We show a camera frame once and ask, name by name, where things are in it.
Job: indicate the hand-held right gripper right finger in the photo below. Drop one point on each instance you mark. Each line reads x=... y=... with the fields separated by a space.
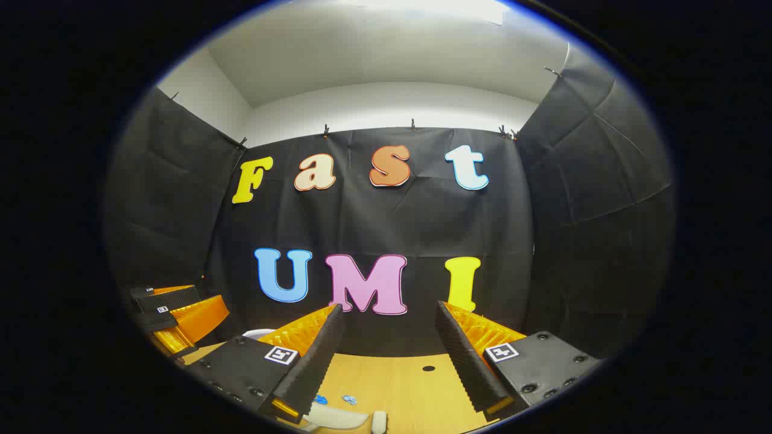
x=470 y=367

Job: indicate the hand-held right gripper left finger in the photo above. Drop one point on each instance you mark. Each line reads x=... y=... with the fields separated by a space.
x=313 y=367

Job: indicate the wooden desktop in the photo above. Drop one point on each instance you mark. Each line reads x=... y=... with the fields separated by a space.
x=410 y=392

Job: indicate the grey dustpan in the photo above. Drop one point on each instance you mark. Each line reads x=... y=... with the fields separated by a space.
x=338 y=417

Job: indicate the row of black cloth clips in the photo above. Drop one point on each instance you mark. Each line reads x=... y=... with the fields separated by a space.
x=413 y=125

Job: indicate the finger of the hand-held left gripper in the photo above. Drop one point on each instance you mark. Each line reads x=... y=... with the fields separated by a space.
x=172 y=299
x=199 y=319

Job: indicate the dark blue paper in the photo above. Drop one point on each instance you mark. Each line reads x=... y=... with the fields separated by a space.
x=320 y=399

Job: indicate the white garbage bin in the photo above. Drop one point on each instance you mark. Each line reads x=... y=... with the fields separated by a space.
x=259 y=333

